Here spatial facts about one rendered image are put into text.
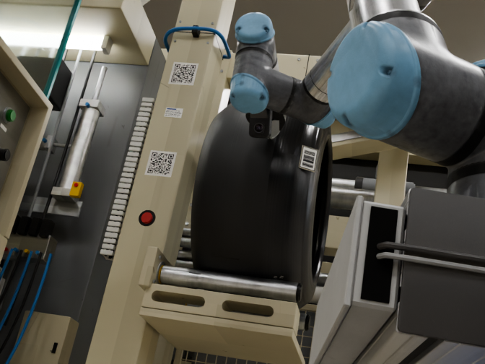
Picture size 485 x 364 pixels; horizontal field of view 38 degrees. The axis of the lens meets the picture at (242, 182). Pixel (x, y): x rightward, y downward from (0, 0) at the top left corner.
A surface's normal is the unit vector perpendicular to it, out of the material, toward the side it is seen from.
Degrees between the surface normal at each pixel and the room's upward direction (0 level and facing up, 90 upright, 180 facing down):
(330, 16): 180
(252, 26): 83
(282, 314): 90
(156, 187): 90
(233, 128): 74
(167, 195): 90
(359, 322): 180
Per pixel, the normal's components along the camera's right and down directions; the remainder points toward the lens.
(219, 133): -0.36, -0.61
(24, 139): -0.15, -0.43
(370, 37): -0.90, -0.22
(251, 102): -0.12, 0.84
